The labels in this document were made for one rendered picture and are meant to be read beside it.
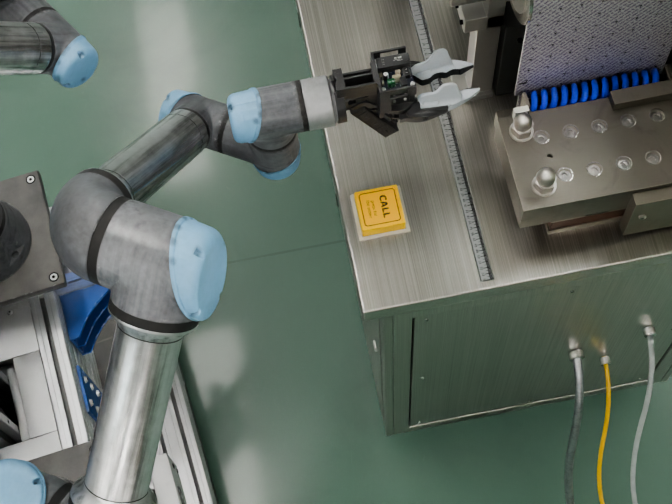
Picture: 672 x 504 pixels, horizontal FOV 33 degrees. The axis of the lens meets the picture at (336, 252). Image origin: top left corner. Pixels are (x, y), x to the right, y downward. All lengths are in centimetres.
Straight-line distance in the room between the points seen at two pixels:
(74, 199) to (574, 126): 76
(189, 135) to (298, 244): 114
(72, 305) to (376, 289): 59
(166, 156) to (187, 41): 150
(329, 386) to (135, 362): 126
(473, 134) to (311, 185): 102
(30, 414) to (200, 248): 69
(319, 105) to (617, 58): 46
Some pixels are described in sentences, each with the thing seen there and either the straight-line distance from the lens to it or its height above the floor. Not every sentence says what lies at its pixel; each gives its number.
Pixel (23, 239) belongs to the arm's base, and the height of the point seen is 85.
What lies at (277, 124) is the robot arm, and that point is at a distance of 165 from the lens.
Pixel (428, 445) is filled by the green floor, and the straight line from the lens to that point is 264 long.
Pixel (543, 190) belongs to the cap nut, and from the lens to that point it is 170.
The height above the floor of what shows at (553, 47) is 114.
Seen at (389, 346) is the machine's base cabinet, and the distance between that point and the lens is 195.
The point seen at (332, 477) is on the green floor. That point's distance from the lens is 262.
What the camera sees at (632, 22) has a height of 117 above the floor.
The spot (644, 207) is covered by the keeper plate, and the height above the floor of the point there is 101.
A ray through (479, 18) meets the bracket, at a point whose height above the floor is 114.
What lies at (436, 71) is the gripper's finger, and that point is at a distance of 172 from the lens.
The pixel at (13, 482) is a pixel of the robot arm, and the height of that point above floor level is 105.
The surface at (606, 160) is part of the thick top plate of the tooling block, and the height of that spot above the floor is 103.
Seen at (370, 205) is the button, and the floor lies 92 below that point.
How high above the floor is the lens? 256
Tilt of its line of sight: 67 degrees down
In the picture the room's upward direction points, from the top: 7 degrees counter-clockwise
